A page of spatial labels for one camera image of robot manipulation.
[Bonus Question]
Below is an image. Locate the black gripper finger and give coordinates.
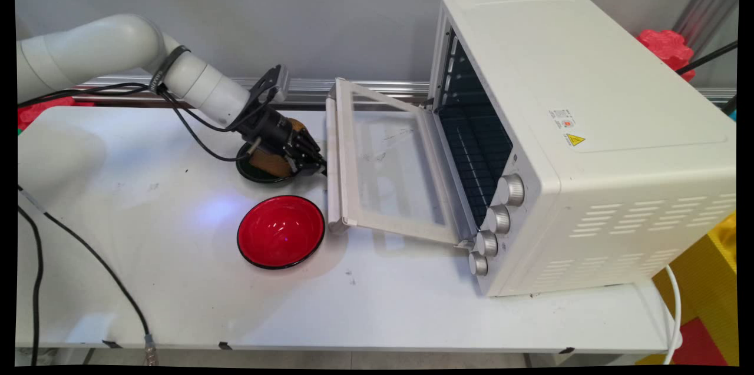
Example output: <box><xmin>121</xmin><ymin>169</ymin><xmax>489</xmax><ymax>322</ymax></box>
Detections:
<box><xmin>290</xmin><ymin>127</ymin><xmax>325</xmax><ymax>165</ymax></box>
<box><xmin>282</xmin><ymin>151</ymin><xmax>328</xmax><ymax>179</ymax></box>

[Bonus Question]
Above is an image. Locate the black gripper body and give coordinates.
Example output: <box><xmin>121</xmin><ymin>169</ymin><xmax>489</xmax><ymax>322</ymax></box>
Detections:
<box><xmin>239</xmin><ymin>105</ymin><xmax>296</xmax><ymax>155</ymax></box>

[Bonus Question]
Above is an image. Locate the brown toast bread slice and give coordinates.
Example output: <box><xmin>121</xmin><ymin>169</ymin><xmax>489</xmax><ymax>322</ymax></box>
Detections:
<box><xmin>247</xmin><ymin>118</ymin><xmax>307</xmax><ymax>179</ymax></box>

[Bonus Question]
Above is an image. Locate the dark green bowl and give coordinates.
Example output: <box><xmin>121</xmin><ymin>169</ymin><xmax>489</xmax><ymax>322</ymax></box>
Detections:
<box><xmin>236</xmin><ymin>142</ymin><xmax>296</xmax><ymax>185</ymax></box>

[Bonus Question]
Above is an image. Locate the red bowl with black rim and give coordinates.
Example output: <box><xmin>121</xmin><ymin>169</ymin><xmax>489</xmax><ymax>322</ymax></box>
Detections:
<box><xmin>237</xmin><ymin>195</ymin><xmax>326</xmax><ymax>270</ymax></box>

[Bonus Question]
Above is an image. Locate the white label sticker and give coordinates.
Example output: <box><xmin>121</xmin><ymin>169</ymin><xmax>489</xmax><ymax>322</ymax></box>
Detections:
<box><xmin>548</xmin><ymin>108</ymin><xmax>577</xmax><ymax>130</ymax></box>

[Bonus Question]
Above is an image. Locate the white toaster oven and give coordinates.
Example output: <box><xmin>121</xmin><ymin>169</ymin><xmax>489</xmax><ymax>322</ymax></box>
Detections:
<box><xmin>428</xmin><ymin>0</ymin><xmax>738</xmax><ymax>298</ymax></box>

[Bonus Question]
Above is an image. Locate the red knobbly plastic block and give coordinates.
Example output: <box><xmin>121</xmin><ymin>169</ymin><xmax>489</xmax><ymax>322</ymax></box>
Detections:
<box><xmin>636</xmin><ymin>29</ymin><xmax>696</xmax><ymax>82</ymax></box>

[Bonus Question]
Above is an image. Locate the black rod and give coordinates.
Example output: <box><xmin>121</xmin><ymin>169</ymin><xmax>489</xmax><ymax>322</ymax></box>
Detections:
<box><xmin>676</xmin><ymin>39</ymin><xmax>739</xmax><ymax>76</ymax></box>

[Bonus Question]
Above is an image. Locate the yellow plastic block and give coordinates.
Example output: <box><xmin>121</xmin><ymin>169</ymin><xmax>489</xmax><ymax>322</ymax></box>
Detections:
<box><xmin>636</xmin><ymin>213</ymin><xmax>739</xmax><ymax>366</ymax></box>

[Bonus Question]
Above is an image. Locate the red floor mat piece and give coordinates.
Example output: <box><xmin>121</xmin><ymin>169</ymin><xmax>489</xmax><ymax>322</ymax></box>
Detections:
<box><xmin>670</xmin><ymin>317</ymin><xmax>729</xmax><ymax>366</ymax></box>

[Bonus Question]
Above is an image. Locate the glass oven door white frame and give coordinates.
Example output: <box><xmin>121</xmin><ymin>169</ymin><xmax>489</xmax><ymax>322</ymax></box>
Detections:
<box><xmin>325</xmin><ymin>77</ymin><xmax>478</xmax><ymax>247</ymax></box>

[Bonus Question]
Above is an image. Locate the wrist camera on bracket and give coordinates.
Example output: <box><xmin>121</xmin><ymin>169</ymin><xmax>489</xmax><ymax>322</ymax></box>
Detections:
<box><xmin>250</xmin><ymin>65</ymin><xmax>290</xmax><ymax>106</ymax></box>

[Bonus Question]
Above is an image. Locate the black cable along robot arm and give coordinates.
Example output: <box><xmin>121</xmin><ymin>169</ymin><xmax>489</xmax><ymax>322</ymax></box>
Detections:
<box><xmin>18</xmin><ymin>82</ymin><xmax>263</xmax><ymax>162</ymax></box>

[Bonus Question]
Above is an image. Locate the aluminium profile rail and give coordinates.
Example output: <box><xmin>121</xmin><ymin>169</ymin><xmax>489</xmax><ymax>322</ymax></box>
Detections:
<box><xmin>71</xmin><ymin>75</ymin><xmax>737</xmax><ymax>109</ymax></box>

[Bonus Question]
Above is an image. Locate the black strap on arm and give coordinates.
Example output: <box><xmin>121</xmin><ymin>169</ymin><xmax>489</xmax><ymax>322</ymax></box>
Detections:
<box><xmin>149</xmin><ymin>45</ymin><xmax>191</xmax><ymax>94</ymax></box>

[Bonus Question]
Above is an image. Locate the black cable with metal plug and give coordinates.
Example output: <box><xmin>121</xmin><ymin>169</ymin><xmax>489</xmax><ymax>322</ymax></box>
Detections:
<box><xmin>16</xmin><ymin>185</ymin><xmax>160</xmax><ymax>366</ymax></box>

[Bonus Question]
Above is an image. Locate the thin black cable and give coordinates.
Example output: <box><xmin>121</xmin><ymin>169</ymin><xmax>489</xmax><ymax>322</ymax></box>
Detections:
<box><xmin>16</xmin><ymin>204</ymin><xmax>45</xmax><ymax>367</ymax></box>

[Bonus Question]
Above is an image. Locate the white oven power cord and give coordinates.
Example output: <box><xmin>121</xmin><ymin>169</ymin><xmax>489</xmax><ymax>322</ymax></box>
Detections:
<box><xmin>662</xmin><ymin>265</ymin><xmax>684</xmax><ymax>366</ymax></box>

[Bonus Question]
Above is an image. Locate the aluminium profile post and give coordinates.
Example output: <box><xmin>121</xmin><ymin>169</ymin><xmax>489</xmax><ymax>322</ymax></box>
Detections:
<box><xmin>672</xmin><ymin>0</ymin><xmax>740</xmax><ymax>53</ymax></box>

